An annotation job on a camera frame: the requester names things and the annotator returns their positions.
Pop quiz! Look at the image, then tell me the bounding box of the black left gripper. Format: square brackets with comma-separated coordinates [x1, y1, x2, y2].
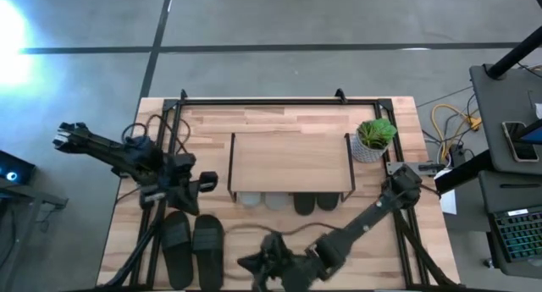
[163, 170, 219, 218]

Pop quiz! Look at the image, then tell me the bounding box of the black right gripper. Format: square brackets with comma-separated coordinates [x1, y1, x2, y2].
[235, 251, 327, 292]

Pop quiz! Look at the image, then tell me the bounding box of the grey slide sandal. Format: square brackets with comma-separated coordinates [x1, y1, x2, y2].
[237, 191, 263, 207]
[263, 191, 294, 212]

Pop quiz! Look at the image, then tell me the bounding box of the wooden shelf with black legs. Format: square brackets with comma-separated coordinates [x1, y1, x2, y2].
[227, 132, 357, 203]

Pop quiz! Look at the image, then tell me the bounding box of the grey metal stand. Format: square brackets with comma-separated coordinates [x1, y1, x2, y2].
[0, 177, 69, 259]

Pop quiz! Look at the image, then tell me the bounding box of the green plant in patterned pot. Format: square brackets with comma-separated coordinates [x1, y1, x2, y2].
[349, 118, 399, 164]

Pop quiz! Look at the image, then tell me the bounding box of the black device with blue light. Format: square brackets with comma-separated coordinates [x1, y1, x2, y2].
[0, 150, 37, 186]

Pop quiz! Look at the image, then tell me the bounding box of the grey metal mounting plate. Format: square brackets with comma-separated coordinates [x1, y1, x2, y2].
[385, 160, 446, 178]

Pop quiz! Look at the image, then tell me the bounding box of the white paper sheet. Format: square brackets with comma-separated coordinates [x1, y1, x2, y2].
[435, 168, 458, 216]

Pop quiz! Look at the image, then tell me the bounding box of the black metal pole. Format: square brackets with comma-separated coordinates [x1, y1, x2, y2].
[484, 25, 542, 80]
[434, 118, 542, 196]

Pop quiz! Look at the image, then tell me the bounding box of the grey cart tray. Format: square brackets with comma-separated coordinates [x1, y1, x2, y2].
[478, 169, 542, 280]

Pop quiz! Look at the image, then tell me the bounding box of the grey cart top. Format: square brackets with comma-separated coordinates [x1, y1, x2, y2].
[468, 63, 542, 177]

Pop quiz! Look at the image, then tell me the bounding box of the black smartphone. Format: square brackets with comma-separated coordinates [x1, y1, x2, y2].
[501, 120, 540, 163]

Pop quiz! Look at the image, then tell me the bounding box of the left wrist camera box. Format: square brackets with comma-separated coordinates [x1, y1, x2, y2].
[171, 153, 197, 177]

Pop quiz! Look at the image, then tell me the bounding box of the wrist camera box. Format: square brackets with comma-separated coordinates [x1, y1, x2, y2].
[260, 231, 291, 262]
[171, 153, 197, 177]

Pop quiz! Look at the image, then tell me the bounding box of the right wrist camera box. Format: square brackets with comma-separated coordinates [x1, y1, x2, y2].
[260, 231, 291, 262]

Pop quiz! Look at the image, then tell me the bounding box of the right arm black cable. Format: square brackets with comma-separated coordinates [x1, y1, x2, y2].
[223, 222, 340, 281]

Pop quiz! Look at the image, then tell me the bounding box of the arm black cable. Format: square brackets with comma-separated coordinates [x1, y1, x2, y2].
[223, 222, 340, 281]
[121, 113, 192, 156]

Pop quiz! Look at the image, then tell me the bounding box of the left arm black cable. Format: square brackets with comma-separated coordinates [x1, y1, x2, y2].
[121, 113, 192, 156]

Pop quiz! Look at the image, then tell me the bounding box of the yellow floor cable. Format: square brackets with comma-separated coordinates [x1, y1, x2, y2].
[430, 103, 483, 162]

